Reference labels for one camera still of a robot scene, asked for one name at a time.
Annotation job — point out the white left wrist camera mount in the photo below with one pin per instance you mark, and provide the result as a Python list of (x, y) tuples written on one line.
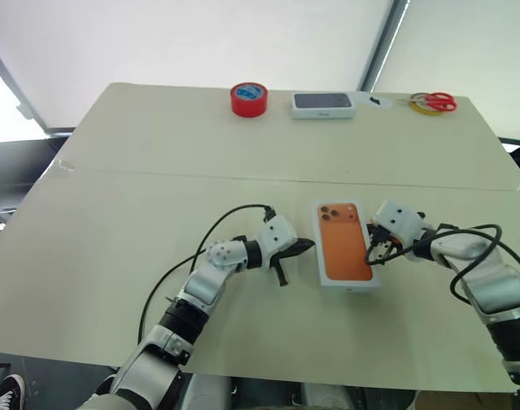
[(276, 235)]

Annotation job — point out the orange phone box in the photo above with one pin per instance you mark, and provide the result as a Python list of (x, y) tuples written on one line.
[(342, 247)]

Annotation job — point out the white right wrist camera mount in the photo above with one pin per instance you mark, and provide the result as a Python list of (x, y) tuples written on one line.
[(396, 218)]

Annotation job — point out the yellow tape roll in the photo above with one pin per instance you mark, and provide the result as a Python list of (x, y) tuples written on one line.
[(422, 110)]

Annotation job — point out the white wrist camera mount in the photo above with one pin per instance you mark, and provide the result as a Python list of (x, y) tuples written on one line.
[(396, 218), (276, 235)]

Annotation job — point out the red tape roll blue label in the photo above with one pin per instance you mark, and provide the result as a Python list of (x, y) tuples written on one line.
[(242, 109)]

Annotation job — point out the clear bag with black part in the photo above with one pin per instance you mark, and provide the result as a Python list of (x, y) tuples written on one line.
[(375, 101)]

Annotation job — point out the clear tape strip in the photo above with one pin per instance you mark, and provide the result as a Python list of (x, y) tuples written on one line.
[(66, 165)]

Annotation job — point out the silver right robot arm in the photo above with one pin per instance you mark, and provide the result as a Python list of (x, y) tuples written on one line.
[(494, 282)]

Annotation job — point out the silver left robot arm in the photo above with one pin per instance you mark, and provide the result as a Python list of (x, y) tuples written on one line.
[(208, 277)]

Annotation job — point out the black sneaker white sole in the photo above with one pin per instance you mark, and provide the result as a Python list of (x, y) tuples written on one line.
[(9, 390)]

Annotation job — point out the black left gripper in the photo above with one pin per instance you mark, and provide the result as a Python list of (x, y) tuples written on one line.
[(285, 257)]

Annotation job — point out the white box dark top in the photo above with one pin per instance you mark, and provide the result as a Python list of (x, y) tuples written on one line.
[(323, 102)]

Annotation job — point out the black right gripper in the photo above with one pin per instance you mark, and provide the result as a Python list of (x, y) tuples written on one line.
[(382, 241)]

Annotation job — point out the grey window frame bar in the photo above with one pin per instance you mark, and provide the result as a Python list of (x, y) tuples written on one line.
[(381, 47), (25, 98)]

